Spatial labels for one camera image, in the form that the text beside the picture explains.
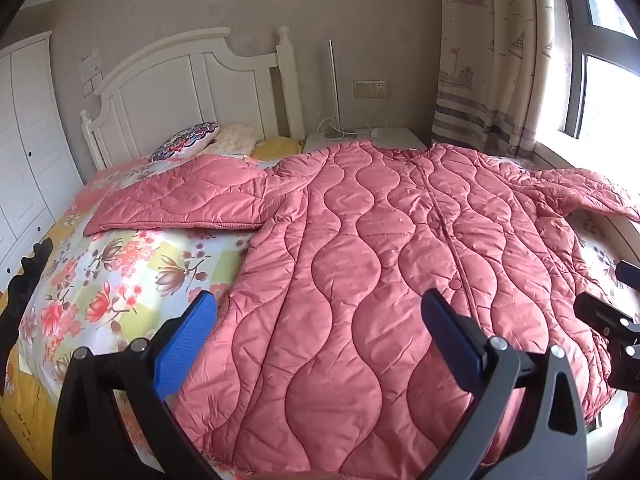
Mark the white wooden headboard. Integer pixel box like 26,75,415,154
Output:
80,25,307,171

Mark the yellow pillow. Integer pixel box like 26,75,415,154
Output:
250,136,304,162

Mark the pale pink pillow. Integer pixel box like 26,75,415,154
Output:
210,124,261,156

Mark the dark cloth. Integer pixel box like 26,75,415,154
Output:
0,237,54,397

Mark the window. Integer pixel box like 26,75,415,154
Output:
532,0,640,173

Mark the paper wall notice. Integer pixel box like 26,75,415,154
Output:
79,48,105,97

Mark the patterned purple pillow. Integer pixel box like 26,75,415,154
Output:
148,121,221,163

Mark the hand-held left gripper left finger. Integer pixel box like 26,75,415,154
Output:
51,290,221,480

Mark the pink quilted coat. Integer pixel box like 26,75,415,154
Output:
82,140,640,477

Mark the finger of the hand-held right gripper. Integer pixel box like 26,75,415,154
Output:
615,259,640,287
574,292,636,332

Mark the beige wall socket plate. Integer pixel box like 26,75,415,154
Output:
353,78,392,99

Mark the slim white lamp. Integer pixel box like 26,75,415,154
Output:
320,38,357,139

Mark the white wardrobe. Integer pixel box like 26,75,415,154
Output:
0,30,84,292

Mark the yellow blanket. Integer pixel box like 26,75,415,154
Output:
0,270,57,480

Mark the floral bed sheet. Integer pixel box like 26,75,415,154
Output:
7,154,632,480

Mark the ship print curtain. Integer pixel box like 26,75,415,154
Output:
431,0,557,159

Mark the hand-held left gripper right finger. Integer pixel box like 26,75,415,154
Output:
421,289,588,480

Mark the white nightstand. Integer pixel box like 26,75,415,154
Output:
303,127,429,154

